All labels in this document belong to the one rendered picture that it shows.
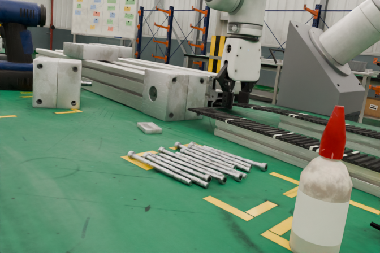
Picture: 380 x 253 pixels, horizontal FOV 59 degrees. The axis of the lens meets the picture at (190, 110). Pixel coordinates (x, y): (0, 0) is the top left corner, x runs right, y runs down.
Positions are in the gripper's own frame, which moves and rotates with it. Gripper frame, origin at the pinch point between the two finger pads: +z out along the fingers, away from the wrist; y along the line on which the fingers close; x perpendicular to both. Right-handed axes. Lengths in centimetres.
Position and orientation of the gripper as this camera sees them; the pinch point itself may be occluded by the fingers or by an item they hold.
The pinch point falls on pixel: (235, 100)
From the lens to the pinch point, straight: 85.2
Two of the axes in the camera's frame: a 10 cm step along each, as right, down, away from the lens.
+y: 7.7, -0.4, 6.4
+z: -1.0, 9.8, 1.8
